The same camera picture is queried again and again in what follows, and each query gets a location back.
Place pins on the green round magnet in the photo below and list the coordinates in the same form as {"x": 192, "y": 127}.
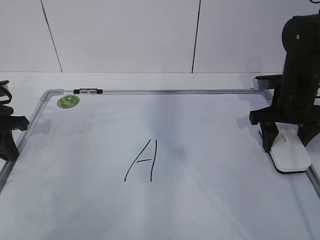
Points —
{"x": 68, "y": 101}

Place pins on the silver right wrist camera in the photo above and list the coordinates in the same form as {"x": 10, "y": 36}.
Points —
{"x": 267, "y": 82}

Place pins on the white board with aluminium frame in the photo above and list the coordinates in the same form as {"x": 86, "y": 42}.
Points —
{"x": 153, "y": 166}

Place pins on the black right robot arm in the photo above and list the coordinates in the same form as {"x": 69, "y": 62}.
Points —
{"x": 296, "y": 89}

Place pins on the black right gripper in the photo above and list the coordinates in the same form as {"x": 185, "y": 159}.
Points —
{"x": 299, "y": 110}

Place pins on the white board eraser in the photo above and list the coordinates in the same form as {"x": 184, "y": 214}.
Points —
{"x": 288, "y": 153}

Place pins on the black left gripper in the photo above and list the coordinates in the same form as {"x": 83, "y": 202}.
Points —
{"x": 8, "y": 123}

